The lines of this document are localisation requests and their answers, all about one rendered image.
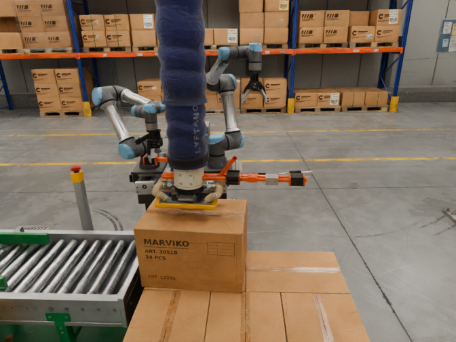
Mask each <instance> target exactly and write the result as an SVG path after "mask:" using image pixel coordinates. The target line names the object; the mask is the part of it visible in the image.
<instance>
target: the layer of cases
mask: <svg viewBox="0 0 456 342"><path fill-rule="evenodd" d="M350 294H351V293H350V291H349V288H348V287H347V284H346V281H345V278H344V277H343V274H342V272H341V269H340V266H339V264H338V262H337V259H336V257H335V254H334V252H297V251H249V250H247V254H246V292H245V274H244V287H243V293H231V292H212V291H202V290H182V289H172V288H152V287H144V290H143V292H142V294H141V297H140V300H139V302H138V305H137V307H136V310H135V312H134V315H133V317H132V320H131V322H130V325H129V327H128V330H127V332H126V335H125V337H124V339H123V342H370V340H369V337H368V335H367V333H366V330H365V327H364V325H363V323H362V320H361V318H360V315H359V313H358V310H357V308H356V305H355V303H354V300H353V299H352V296H351V295H350Z"/></svg>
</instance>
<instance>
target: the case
mask: <svg viewBox="0 0 456 342"><path fill-rule="evenodd" d="M157 199H158V197H156V198H155V199H154V200H153V202H152V203H151V205H150V206H149V207H148V209H147V210H146V212H145V213H144V214H143V216H142V217H141V219H140V220H139V222H138V223H137V224H136V226H135V227H134V237H135V242H136V251H137V257H138V266H139V271H140V280H141V285H142V287H152V288H172V289H182V290H202V291H212V292H231V293H243V287H244V274H245V267H246V254H247V200H246V199H218V204H217V207H216V210H213V209H194V208H158V207H155V206H154V204H155V202H156V201H157Z"/></svg>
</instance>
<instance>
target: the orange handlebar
mask: <svg viewBox="0 0 456 342"><path fill-rule="evenodd" d="M157 161H158V162H167V161H168V159H167V157H158V158H157ZM204 175H209V176H203V177H202V180H214V181H224V180H225V174H224V175H222V176H218V174H208V173H204ZM210 175H211V176H210ZM212 175H213V176H212ZM214 175H215V176H214ZM216 175H217V176H216ZM161 177H162V178H166V179H174V173H173V172H164V173H163V174H162V175H161ZM240 181H248V182H249V183H257V181H260V182H265V181H266V180H265V175H258V174H251V173H248V174H241V177H240ZM278 182H284V183H289V178H288V176H283V175H278Z"/></svg>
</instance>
